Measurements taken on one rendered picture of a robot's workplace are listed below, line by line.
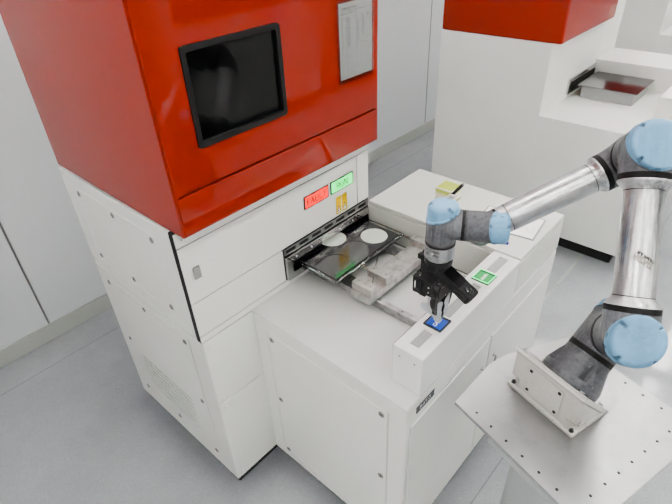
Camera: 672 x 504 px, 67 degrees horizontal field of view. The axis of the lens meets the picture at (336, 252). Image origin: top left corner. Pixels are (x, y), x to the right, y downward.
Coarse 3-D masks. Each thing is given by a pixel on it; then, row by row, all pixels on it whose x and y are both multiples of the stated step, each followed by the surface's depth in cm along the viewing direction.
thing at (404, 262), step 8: (408, 248) 185; (416, 248) 184; (400, 256) 181; (408, 256) 180; (416, 256) 180; (384, 264) 177; (392, 264) 177; (400, 264) 177; (408, 264) 177; (416, 264) 179; (392, 272) 173; (400, 272) 173; (408, 272) 176; (368, 280) 170; (392, 280) 170; (352, 288) 167; (384, 288) 167; (352, 296) 168; (360, 296) 165; (376, 296) 165; (368, 304) 164
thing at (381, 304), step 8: (344, 280) 176; (344, 288) 175; (376, 304) 167; (384, 304) 165; (392, 304) 164; (392, 312) 163; (400, 312) 161; (400, 320) 162; (408, 320) 160; (416, 320) 158
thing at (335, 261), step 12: (348, 228) 194; (360, 228) 193; (372, 228) 193; (384, 228) 192; (348, 240) 187; (360, 240) 186; (312, 252) 182; (324, 252) 181; (336, 252) 181; (348, 252) 181; (360, 252) 180; (372, 252) 180; (312, 264) 176; (324, 264) 176; (336, 264) 175; (348, 264) 175; (336, 276) 170
